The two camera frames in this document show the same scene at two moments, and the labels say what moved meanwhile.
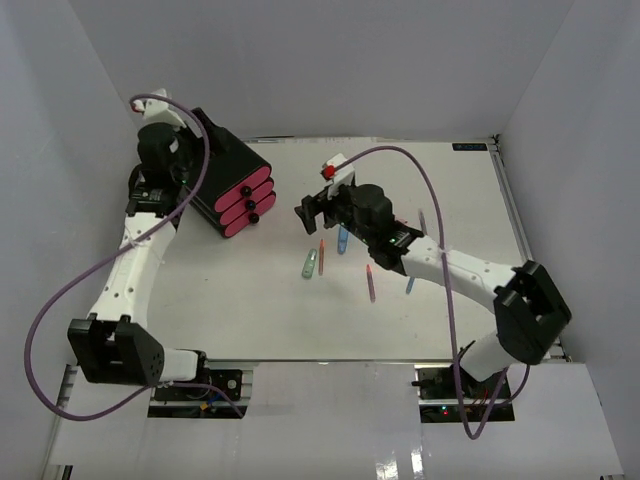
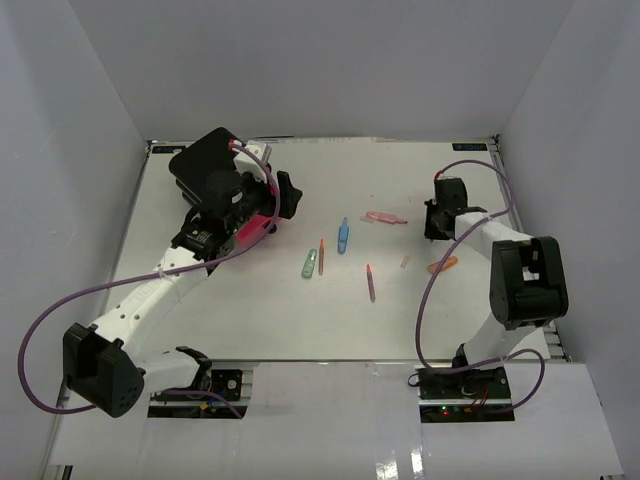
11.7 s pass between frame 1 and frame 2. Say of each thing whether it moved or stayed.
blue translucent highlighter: stayed
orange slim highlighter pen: stayed
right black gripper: moved
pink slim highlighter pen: stayed
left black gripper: moved
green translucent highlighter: stayed
